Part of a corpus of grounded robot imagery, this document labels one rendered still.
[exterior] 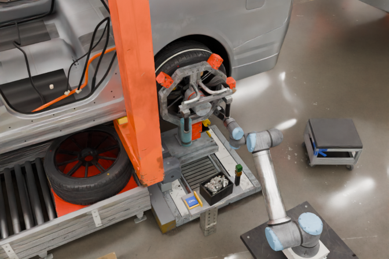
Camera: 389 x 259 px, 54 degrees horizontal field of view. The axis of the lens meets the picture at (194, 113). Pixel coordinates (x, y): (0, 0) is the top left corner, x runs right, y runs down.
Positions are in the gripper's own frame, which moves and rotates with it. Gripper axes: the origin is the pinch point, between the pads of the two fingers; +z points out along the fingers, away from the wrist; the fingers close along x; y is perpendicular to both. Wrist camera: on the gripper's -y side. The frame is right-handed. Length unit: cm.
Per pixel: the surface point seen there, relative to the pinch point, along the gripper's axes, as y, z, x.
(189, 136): -20.7, -18.7, -25.6
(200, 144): 20.1, -0.1, -38.1
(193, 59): -48, 2, 23
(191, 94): -36.8, -7.8, 1.9
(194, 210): -25, -72, -51
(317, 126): 81, -37, 39
